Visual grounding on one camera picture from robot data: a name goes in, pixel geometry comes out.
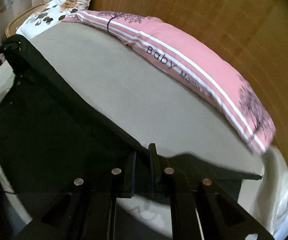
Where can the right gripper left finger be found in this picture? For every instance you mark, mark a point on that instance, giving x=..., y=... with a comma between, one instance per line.
x=87, y=209

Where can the wooden headboard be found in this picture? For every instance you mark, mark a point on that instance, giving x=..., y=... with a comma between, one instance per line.
x=251, y=35

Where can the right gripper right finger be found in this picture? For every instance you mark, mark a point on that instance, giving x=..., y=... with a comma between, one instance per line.
x=201, y=209

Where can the pink striped Baby pillow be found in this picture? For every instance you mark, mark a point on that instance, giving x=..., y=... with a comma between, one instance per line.
x=193, y=64

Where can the beige satin blanket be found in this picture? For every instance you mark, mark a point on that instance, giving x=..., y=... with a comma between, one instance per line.
x=271, y=203

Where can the floral white orange pillow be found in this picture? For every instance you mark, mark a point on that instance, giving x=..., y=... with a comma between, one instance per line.
x=50, y=15

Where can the black denim pants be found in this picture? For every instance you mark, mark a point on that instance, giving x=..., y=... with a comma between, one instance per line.
x=49, y=137

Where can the grey textured mattress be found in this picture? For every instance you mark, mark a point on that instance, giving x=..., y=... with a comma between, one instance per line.
x=144, y=102

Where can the wicker rattan chair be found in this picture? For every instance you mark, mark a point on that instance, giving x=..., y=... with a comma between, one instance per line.
x=14, y=24

